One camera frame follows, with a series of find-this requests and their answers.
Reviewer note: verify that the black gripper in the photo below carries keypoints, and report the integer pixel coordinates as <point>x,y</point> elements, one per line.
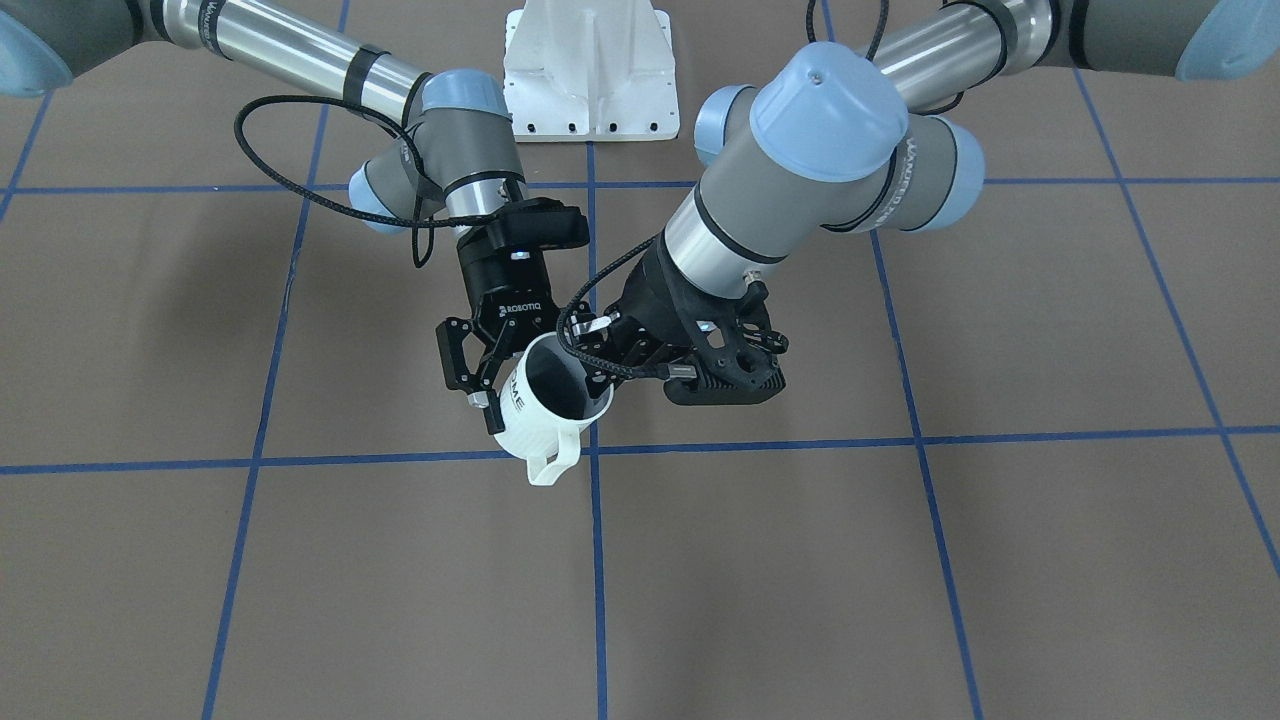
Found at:
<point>497,281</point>
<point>652,293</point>

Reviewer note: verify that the white ribbed HOME mug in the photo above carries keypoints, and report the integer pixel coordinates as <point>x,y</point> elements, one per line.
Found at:
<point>545,404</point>

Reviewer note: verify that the white metal mounting plate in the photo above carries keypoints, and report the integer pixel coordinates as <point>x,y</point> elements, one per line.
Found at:
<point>590,71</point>

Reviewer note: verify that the brown paper table mat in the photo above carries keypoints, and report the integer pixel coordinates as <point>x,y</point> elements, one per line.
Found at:
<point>1024,468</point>

